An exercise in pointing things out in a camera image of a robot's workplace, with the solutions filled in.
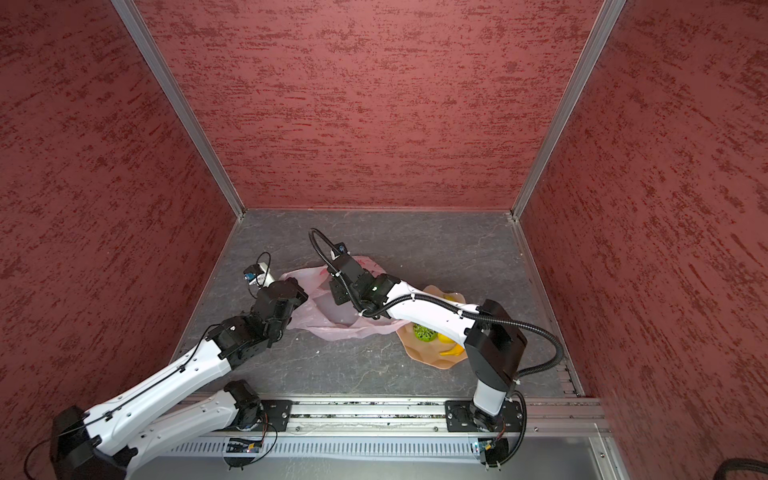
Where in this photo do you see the aluminium corner post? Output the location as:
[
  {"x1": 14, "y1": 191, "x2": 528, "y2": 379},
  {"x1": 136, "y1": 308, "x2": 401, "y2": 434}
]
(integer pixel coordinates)
[
  {"x1": 111, "y1": 0, "x2": 247, "y2": 222},
  {"x1": 510, "y1": 0, "x2": 626, "y2": 222}
]

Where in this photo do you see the right aluminium corner post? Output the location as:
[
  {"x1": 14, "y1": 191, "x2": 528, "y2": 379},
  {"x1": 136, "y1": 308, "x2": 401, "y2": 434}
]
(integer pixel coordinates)
[{"x1": 510, "y1": 0, "x2": 626, "y2": 222}]

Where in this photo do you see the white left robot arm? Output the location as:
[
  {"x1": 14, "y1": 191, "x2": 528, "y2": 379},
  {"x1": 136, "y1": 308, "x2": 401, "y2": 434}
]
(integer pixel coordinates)
[{"x1": 50, "y1": 278, "x2": 308, "y2": 479}]

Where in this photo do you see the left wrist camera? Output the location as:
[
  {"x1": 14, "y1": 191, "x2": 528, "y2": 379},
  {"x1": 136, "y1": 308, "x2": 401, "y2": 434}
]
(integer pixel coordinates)
[{"x1": 243, "y1": 262, "x2": 275, "y2": 298}]

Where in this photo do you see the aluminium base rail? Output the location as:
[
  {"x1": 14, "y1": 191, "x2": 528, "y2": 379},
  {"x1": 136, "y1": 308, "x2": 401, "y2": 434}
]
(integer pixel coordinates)
[{"x1": 119, "y1": 392, "x2": 631, "y2": 480}]

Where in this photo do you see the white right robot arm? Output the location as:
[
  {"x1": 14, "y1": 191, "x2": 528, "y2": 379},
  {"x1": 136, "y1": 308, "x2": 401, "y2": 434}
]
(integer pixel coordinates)
[{"x1": 327, "y1": 253, "x2": 527, "y2": 432}]

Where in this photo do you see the pink wavy bowl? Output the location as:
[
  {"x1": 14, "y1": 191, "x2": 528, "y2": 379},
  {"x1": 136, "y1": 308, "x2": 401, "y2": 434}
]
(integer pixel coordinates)
[{"x1": 390, "y1": 285, "x2": 468, "y2": 370}]

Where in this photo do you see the yellow fake banana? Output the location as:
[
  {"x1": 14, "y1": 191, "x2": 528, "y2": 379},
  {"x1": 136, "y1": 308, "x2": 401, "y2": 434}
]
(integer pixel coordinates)
[{"x1": 439, "y1": 344, "x2": 465, "y2": 357}]

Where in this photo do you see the green fake fruit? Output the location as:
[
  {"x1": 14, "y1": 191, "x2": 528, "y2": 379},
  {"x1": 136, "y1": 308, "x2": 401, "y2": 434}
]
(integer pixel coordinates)
[{"x1": 412, "y1": 324, "x2": 438, "y2": 343}]

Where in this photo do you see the left aluminium corner post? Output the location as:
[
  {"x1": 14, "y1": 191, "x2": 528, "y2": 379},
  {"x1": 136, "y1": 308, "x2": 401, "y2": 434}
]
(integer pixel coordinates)
[{"x1": 111, "y1": 0, "x2": 247, "y2": 222}]

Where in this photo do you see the pink plastic bag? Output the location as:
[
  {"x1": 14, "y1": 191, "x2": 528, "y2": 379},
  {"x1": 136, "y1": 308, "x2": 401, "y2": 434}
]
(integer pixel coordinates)
[{"x1": 280, "y1": 267, "x2": 409, "y2": 341}]

